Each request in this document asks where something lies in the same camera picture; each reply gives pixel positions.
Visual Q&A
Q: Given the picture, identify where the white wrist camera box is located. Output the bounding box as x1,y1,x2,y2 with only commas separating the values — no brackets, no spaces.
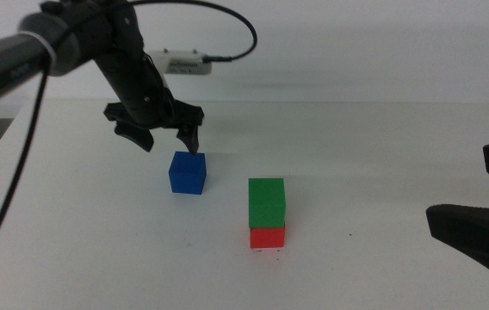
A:
147,48,214,76

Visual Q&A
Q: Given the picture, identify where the green cube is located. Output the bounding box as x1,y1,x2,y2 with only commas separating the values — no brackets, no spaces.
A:
247,177,287,229

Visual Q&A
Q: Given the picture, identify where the blue cube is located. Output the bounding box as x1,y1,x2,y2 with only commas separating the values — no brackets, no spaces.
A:
168,151,207,195

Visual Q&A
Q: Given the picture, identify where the black camera cable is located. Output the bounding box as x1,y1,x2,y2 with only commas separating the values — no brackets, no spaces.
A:
0,0,258,290

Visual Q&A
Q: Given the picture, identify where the red cube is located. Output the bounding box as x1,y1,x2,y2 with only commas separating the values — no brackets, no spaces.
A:
249,223,287,250

